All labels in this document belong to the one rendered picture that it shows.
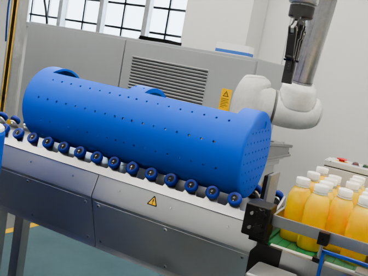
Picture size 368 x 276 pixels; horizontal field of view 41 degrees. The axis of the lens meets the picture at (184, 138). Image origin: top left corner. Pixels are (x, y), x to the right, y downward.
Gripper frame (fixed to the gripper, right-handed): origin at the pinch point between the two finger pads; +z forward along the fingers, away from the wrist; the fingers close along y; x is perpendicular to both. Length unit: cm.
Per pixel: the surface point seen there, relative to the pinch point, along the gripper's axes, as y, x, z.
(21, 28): 32, 144, 1
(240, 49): 169, 83, -13
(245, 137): -13.6, 5.1, 21.0
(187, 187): -12.4, 20.9, 40.9
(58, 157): -13, 73, 44
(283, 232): -14.5, -12.1, 45.0
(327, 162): 23.0, -13.8, 27.8
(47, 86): -13, 82, 20
